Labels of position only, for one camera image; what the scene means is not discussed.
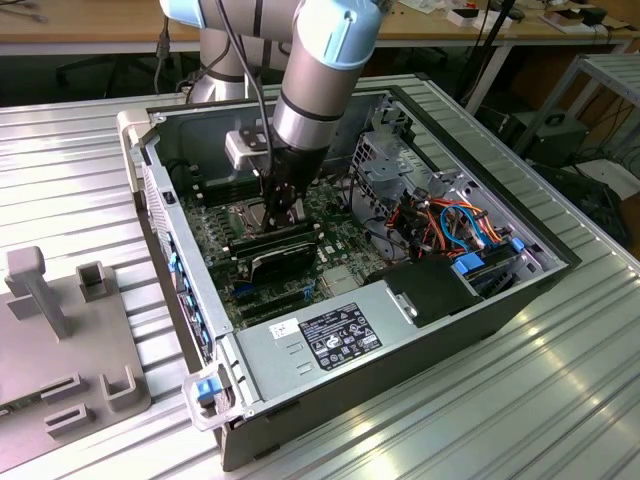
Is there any black drive bay cover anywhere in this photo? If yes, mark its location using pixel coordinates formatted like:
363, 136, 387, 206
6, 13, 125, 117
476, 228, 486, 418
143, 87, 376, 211
363, 258, 485, 330

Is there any silver metal drive cage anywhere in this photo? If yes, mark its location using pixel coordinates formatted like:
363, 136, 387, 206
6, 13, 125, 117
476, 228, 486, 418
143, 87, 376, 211
349, 92, 436, 261

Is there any blue case latch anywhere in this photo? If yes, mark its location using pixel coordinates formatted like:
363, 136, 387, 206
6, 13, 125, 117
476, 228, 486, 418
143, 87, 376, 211
196, 378, 222, 404

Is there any metal socket cover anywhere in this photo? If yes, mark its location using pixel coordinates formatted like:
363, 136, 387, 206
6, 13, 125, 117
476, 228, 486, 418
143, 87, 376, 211
238, 198, 269, 236

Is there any white cardboard box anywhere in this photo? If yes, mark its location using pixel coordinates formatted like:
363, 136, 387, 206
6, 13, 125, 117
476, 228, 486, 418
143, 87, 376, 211
446, 5, 515, 30

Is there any blue disk carrier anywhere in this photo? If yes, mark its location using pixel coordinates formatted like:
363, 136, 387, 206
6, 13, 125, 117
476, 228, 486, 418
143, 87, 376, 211
449, 251, 524, 301

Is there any black graphics card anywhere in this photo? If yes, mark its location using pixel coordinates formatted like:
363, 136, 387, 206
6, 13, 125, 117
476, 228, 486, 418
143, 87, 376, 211
248, 243, 320, 287

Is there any grey metal shelf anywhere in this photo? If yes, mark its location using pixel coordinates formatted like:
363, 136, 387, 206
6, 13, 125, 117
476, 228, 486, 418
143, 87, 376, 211
514, 52, 640, 166

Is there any green motherboard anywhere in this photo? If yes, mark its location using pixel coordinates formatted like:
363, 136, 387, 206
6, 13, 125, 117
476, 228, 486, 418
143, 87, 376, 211
177, 167, 374, 331

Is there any blue SATA cable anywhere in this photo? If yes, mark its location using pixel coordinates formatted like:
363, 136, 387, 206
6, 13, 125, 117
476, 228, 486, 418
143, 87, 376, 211
438, 201, 489, 250

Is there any brown cardboard box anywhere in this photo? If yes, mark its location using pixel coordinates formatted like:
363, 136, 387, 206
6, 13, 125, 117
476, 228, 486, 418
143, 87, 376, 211
541, 7, 589, 35

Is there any black camera cable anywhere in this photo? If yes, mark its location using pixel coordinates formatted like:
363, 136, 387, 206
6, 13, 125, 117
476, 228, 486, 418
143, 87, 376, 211
215, 0, 276, 164

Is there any grey metal PC case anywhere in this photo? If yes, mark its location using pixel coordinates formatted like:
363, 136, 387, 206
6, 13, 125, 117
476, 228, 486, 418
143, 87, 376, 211
115, 84, 584, 474

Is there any silver chipset heatsink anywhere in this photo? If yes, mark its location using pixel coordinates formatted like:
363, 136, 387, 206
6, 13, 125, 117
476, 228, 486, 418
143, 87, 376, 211
321, 266, 362, 297

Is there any black equipment case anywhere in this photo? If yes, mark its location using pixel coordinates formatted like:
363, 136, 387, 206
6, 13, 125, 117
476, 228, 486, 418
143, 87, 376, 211
524, 112, 590, 169

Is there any grey parts rack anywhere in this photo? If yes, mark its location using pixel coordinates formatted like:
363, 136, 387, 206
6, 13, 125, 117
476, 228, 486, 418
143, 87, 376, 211
0, 245, 152, 442

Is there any CPU socket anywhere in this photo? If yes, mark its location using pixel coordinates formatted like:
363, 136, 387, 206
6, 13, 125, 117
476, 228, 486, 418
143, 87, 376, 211
228, 195, 302, 240

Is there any black RAM slot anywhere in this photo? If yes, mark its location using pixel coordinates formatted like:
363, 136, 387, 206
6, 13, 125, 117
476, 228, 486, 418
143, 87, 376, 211
193, 170, 265, 191
228, 223, 321, 254
197, 182, 265, 205
233, 232, 325, 260

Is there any grey power supply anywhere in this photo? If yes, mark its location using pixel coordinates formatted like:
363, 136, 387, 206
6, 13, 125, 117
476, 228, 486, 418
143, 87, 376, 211
233, 278, 419, 406

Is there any black expansion slot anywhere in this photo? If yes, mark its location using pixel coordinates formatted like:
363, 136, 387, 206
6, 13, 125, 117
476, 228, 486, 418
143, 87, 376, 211
243, 299, 309, 324
238, 288, 307, 311

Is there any orange wire bundle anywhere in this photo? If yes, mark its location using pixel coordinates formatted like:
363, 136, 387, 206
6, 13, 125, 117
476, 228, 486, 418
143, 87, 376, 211
388, 196, 504, 257

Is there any wooden desk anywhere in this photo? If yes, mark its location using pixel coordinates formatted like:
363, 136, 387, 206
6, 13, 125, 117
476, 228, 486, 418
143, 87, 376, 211
0, 0, 201, 57
359, 0, 640, 104

